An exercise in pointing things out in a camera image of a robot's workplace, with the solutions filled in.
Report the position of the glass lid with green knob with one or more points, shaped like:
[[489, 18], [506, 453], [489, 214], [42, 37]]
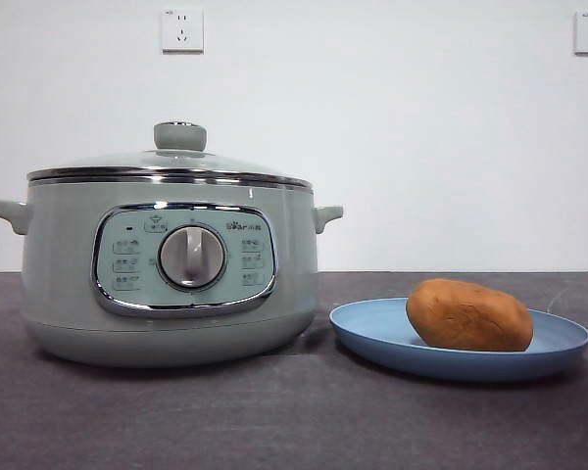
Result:
[[176, 164]]

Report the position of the brown potato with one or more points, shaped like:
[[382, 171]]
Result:
[[470, 315]]

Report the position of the blue plate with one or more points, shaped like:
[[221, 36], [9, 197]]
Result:
[[421, 357]]

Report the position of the pale green electric steamer pot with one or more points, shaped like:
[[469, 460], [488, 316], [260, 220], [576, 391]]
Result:
[[59, 274]]

